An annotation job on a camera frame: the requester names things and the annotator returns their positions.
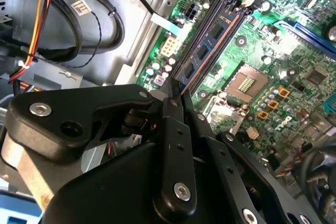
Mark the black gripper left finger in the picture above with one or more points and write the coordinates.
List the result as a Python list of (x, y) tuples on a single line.
[(65, 103)]

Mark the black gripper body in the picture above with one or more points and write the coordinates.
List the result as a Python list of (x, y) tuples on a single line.
[(113, 190)]

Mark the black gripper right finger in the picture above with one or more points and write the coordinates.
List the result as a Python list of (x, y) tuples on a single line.
[(223, 161)]

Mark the blue RAM memory stick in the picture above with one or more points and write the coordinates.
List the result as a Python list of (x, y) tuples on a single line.
[(202, 51)]

